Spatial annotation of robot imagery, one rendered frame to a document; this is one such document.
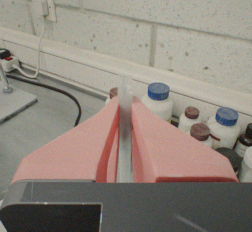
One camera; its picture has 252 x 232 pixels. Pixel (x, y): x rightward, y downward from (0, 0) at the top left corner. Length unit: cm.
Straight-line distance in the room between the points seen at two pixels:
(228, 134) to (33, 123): 46
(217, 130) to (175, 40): 23
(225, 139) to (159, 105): 15
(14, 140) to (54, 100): 17
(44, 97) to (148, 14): 38
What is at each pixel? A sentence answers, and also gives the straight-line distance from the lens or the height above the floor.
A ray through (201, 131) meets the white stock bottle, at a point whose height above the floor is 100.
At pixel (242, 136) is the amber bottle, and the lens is 55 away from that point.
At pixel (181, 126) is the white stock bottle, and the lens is 55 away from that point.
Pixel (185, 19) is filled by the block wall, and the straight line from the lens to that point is 57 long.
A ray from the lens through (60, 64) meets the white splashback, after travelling 79.
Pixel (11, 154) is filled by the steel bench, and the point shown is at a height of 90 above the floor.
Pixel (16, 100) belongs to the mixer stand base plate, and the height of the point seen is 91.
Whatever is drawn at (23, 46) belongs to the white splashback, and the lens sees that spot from 91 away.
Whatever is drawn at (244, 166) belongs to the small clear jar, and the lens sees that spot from 51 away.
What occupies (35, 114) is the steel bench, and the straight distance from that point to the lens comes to 69.
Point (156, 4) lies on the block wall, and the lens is 59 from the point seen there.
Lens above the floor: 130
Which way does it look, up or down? 36 degrees down
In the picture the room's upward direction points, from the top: straight up
